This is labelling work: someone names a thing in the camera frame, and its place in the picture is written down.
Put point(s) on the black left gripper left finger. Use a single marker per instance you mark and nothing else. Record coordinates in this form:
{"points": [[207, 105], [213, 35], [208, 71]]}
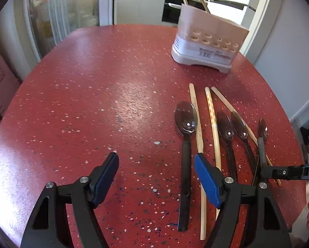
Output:
{"points": [[48, 223]]}

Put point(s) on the small spoon grey handle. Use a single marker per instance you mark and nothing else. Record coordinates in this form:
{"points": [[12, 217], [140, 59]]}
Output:
{"points": [[262, 136]]}

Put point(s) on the large spoon black handle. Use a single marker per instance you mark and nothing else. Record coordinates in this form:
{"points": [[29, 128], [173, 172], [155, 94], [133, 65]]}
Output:
{"points": [[186, 121]]}

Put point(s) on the plain light wooden chopstick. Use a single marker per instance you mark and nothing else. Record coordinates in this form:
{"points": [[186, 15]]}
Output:
{"points": [[251, 135]]}

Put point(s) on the grey kitchen base cabinets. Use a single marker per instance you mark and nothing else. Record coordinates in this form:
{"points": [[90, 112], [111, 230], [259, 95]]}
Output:
{"points": [[147, 12]]}

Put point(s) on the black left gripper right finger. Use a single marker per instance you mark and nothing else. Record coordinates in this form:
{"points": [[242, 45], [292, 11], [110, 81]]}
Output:
{"points": [[264, 224]]}

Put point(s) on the black built-in oven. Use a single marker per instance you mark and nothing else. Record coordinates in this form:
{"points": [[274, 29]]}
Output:
{"points": [[171, 11]]}

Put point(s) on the plain wooden chopstick with print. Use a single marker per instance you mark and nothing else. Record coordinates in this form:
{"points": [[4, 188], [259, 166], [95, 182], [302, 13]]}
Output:
{"points": [[199, 143]]}

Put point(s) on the glass sliding door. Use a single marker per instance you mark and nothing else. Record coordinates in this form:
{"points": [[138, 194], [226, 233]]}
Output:
{"points": [[51, 21]]}

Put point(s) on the beige utensil holder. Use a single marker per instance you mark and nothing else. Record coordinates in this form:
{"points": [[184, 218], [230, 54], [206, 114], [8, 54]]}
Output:
{"points": [[206, 40]]}

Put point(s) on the orange patterned wooden chopstick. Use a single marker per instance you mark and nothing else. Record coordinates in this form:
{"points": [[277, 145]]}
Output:
{"points": [[213, 121]]}

